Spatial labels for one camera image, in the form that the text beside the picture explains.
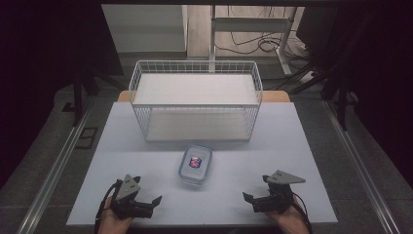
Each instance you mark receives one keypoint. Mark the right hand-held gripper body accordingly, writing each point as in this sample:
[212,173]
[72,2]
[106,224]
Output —
[279,191]

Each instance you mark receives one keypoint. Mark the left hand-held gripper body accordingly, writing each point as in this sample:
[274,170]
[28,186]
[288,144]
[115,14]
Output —
[127,190]

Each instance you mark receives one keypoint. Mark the clear plastic lidded container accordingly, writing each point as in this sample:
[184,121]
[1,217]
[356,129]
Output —
[201,152]

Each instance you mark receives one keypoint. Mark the person's right hand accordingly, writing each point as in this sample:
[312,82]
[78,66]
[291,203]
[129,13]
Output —
[289,222]

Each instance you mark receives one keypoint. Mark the person's left hand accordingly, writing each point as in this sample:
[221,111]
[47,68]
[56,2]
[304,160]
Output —
[112,222]

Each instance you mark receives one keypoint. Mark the small red blue packet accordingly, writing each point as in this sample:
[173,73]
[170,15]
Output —
[194,162]

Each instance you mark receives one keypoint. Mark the wooden table board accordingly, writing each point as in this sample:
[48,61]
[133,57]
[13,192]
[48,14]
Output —
[276,96]

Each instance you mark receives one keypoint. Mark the black stand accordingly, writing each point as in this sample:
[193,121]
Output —
[78,97]
[341,100]

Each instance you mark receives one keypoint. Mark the white power strip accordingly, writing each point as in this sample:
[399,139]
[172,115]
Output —
[307,77]

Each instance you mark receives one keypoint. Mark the white cabinet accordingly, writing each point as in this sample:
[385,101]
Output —
[146,27]

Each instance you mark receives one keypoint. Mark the dark floor frame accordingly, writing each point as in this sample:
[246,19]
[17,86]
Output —
[87,138]

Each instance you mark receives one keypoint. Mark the metal floor rail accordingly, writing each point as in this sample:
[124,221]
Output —
[55,169]
[360,169]

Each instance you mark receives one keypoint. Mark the white metal desk frame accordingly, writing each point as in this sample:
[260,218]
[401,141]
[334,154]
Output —
[250,24]

